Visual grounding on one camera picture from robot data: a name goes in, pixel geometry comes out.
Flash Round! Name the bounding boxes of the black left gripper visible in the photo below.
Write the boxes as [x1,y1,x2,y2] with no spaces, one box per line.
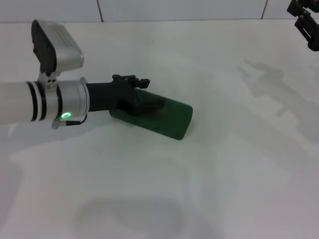
[86,74,166,117]

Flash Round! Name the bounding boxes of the green glasses case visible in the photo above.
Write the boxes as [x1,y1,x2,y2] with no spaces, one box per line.
[109,89,194,141]

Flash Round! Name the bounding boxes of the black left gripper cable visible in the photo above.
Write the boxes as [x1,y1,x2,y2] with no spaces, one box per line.
[51,113,87,130]

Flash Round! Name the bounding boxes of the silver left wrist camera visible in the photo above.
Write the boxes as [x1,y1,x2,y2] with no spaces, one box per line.
[31,19,85,83]

